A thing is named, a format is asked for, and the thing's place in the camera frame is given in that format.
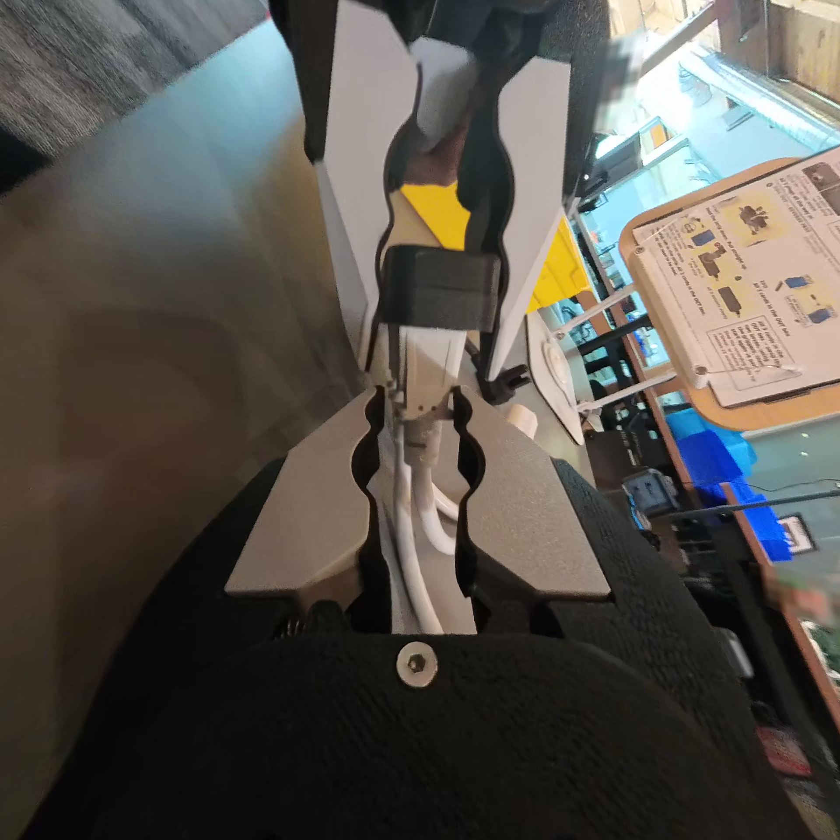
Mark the yellow storage bin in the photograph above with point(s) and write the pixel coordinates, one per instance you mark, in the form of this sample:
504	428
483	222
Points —
558	275

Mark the black plastic clip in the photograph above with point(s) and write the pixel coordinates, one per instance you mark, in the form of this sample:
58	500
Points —
505	384

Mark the instruction sheet on wooden board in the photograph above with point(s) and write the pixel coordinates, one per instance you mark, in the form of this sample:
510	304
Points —
787	412

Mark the blue storage bin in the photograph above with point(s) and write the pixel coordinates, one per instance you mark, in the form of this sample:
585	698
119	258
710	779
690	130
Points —
709	446
774	531

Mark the white sign stand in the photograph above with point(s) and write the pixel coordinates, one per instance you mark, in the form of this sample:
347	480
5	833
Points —
558	367

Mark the printed instruction sheet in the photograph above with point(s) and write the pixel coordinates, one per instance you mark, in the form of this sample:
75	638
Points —
754	282

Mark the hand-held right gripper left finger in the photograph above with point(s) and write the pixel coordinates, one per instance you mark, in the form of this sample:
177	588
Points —
308	525

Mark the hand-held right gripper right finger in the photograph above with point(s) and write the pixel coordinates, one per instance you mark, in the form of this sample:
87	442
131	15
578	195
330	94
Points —
538	525

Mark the black power strip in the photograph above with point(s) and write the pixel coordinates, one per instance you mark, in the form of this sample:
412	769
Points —
439	289

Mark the white power plug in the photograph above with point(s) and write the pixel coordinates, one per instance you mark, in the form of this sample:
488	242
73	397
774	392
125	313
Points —
426	367

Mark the small grey device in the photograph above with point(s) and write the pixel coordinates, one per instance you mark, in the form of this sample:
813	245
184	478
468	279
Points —
651	492

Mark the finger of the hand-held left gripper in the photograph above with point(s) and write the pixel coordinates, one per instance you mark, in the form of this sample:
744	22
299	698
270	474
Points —
535	164
358	131

